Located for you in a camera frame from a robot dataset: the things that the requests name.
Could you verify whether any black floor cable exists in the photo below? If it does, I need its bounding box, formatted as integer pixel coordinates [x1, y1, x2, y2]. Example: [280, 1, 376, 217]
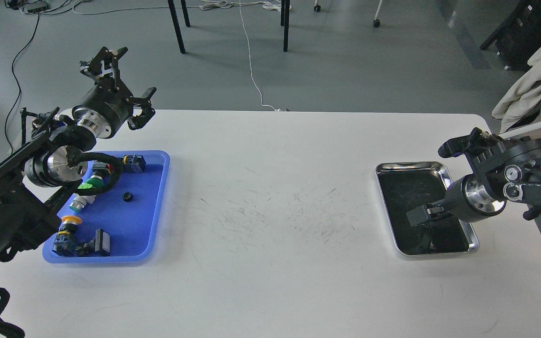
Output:
[3, 0, 83, 155]

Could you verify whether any beige cloth on chair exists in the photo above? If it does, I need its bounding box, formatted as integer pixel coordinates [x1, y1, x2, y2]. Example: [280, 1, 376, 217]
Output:
[492, 47, 541, 132]

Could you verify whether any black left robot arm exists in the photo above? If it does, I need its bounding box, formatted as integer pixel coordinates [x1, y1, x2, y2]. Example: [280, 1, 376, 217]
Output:
[0, 47, 156, 338]

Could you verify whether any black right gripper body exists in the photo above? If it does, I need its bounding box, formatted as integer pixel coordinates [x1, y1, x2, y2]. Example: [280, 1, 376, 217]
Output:
[444, 137, 520, 223]

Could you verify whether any white floor cable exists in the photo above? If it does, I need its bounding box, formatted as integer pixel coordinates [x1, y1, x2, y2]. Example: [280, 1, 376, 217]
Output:
[199, 0, 293, 112]

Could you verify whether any yellow push button switch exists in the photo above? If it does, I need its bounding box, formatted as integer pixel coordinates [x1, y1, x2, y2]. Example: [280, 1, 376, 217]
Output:
[52, 215, 82, 256]

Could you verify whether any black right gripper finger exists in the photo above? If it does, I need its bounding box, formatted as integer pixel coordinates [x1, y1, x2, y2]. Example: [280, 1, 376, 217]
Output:
[438, 128, 499, 158]
[406, 201, 447, 227]

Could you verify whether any shiny metal tray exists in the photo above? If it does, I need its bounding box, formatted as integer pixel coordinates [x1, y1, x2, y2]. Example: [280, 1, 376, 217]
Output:
[375, 162, 479, 259]

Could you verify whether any black table leg right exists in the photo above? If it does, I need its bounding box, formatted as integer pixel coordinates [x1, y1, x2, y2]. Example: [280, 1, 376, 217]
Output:
[280, 0, 291, 52]

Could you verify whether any black cabinet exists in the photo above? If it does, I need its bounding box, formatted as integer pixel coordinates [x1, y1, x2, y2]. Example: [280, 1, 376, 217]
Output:
[479, 0, 541, 71]

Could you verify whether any black table leg left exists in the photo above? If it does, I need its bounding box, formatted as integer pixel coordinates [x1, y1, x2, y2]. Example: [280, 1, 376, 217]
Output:
[167, 0, 191, 55]

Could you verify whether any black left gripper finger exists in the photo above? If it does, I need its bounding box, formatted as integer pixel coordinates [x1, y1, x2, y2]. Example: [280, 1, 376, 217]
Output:
[126, 86, 157, 131]
[80, 46, 128, 92]

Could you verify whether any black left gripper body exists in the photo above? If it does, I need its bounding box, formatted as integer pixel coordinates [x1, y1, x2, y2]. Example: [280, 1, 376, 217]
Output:
[72, 85, 133, 139]

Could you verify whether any green push button switch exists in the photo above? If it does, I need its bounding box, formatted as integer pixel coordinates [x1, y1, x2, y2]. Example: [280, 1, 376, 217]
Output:
[77, 175, 105, 191]

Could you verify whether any blue plastic tray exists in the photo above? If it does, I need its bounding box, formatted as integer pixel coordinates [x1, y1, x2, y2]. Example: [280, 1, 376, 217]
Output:
[42, 150, 171, 264]

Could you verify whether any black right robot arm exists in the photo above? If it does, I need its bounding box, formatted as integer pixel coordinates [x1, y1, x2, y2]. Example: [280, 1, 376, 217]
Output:
[407, 128, 541, 227]

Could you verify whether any black square button switch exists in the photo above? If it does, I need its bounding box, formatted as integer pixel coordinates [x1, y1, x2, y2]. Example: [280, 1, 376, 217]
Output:
[76, 229, 111, 257]

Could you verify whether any red push button switch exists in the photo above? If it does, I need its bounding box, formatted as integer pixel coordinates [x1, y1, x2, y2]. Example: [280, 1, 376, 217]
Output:
[92, 154, 147, 177]

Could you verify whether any small black gear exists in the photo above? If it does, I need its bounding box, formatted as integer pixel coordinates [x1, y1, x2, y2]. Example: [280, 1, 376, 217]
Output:
[122, 191, 134, 202]

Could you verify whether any black table leg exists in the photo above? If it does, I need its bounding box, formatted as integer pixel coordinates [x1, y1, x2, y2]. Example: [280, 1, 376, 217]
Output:
[280, 0, 291, 52]
[167, 0, 191, 55]

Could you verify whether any light green selector switch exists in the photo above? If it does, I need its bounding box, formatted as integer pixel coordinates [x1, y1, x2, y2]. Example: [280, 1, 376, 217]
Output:
[69, 194, 96, 213]

